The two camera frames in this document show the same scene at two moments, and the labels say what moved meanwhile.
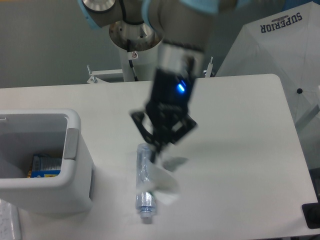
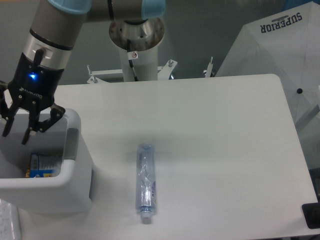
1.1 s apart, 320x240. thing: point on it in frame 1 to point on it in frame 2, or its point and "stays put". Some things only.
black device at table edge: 311,213 stays put
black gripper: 169,97 to 34,85
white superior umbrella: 285,44 stays put
